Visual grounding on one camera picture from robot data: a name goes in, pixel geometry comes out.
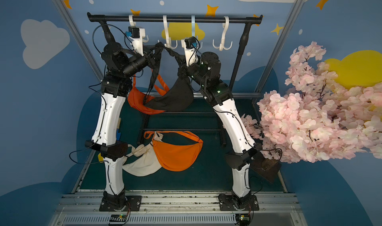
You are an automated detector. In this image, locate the black sling bag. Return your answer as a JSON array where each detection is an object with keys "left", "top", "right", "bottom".
[{"left": 143, "top": 43, "right": 194, "bottom": 112}]

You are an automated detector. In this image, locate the red-orange sling bag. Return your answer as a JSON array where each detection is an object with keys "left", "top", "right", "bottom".
[{"left": 127, "top": 75, "right": 170, "bottom": 115}]

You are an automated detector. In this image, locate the orange crescent bag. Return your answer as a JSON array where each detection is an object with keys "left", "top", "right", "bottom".
[{"left": 144, "top": 131, "right": 204, "bottom": 172}]

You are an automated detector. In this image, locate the cream crescent bag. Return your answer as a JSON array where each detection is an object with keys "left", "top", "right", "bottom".
[{"left": 122, "top": 132, "right": 163, "bottom": 177}]

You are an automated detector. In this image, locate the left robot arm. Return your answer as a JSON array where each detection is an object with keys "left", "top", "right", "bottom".
[{"left": 85, "top": 42, "right": 162, "bottom": 212}]

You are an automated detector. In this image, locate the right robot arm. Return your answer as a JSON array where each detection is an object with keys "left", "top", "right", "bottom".
[{"left": 178, "top": 50, "right": 258, "bottom": 209}]

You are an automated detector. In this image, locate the white hook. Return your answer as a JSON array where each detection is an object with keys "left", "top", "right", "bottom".
[
  {"left": 212, "top": 16, "right": 233, "bottom": 51},
  {"left": 129, "top": 14, "right": 149, "bottom": 43},
  {"left": 163, "top": 15, "right": 178, "bottom": 50}
]

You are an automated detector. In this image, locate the white hook far left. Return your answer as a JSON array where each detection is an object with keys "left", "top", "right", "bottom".
[{"left": 129, "top": 14, "right": 149, "bottom": 43}]

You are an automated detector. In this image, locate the light blue hook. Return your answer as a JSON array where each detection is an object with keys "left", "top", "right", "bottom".
[{"left": 191, "top": 15, "right": 203, "bottom": 50}]

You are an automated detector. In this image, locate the white hook far right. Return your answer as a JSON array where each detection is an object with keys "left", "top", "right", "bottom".
[{"left": 212, "top": 16, "right": 233, "bottom": 51}]

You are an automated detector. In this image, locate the blue toy trowel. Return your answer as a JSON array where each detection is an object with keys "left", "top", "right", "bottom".
[{"left": 116, "top": 118, "right": 121, "bottom": 141}]

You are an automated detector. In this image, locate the black clothes rack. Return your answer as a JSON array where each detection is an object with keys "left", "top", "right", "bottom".
[{"left": 87, "top": 12, "right": 264, "bottom": 147}]

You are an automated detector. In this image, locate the brown tree base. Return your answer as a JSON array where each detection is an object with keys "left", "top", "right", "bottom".
[{"left": 250, "top": 152, "right": 282, "bottom": 183}]

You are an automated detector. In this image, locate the pink blossom tree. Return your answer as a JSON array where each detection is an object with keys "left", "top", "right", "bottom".
[{"left": 241, "top": 42, "right": 382, "bottom": 163}]

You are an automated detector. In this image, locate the right controller board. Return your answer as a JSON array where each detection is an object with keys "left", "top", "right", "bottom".
[{"left": 235, "top": 214, "right": 251, "bottom": 226}]

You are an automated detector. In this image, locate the controller board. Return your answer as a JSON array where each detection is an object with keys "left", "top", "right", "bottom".
[
  {"left": 235, "top": 214, "right": 251, "bottom": 226},
  {"left": 108, "top": 214, "right": 130, "bottom": 226}
]

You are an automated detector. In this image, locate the left controller board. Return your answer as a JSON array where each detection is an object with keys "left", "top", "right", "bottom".
[{"left": 108, "top": 214, "right": 130, "bottom": 226}]

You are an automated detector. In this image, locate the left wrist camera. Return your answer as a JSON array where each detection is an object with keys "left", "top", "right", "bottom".
[{"left": 127, "top": 26, "right": 149, "bottom": 56}]

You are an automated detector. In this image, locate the aluminium frame rail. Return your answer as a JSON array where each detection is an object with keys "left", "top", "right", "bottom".
[{"left": 143, "top": 91, "right": 263, "bottom": 100}]

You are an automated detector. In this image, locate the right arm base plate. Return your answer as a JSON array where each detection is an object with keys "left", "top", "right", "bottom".
[{"left": 218, "top": 194, "right": 259, "bottom": 212}]

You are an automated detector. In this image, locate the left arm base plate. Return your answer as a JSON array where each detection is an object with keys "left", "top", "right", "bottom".
[{"left": 99, "top": 195, "right": 142, "bottom": 212}]

